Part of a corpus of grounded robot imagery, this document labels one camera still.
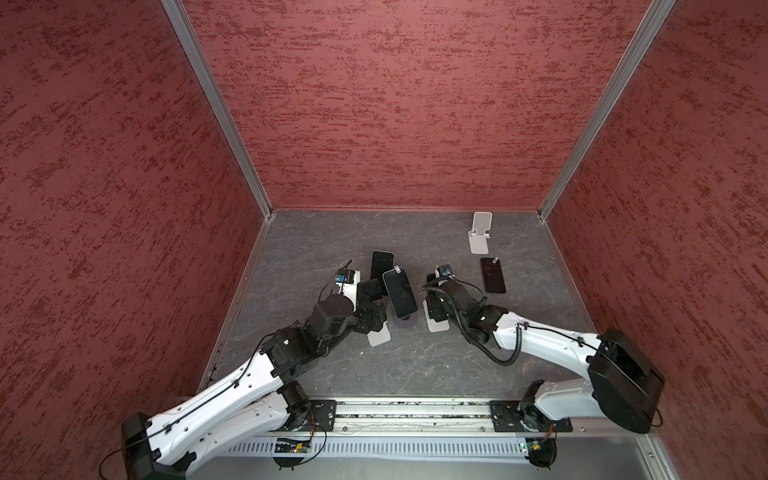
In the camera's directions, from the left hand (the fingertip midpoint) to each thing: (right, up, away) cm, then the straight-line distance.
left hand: (370, 306), depth 74 cm
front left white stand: (+1, -13, +14) cm, 19 cm away
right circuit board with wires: (+42, -36, -2) cm, 56 cm away
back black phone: (+2, +10, +18) cm, 21 cm away
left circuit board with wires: (-19, -36, -1) cm, 41 cm away
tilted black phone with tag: (+8, +2, +10) cm, 13 cm away
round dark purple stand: (+10, -9, +16) cm, 21 cm away
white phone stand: (+37, +17, +34) cm, 53 cm away
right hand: (+18, -2, +13) cm, 23 cm away
